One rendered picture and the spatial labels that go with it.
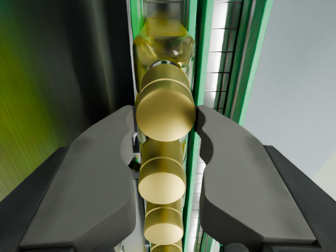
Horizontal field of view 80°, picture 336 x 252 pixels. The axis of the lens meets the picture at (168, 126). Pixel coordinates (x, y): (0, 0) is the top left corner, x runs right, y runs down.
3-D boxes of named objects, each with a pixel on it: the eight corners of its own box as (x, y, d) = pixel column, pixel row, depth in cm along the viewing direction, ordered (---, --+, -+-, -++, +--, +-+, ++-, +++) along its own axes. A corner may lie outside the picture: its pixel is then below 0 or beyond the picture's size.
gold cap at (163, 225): (145, 181, 20) (141, 223, 16) (181, 180, 20) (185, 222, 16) (147, 204, 22) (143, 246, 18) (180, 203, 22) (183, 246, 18)
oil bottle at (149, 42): (146, 18, 33) (126, 41, 15) (180, 18, 33) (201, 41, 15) (147, 53, 36) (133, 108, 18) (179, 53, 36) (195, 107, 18)
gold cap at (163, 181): (141, 133, 17) (134, 171, 13) (183, 133, 17) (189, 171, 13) (142, 164, 19) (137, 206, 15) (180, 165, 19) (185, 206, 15)
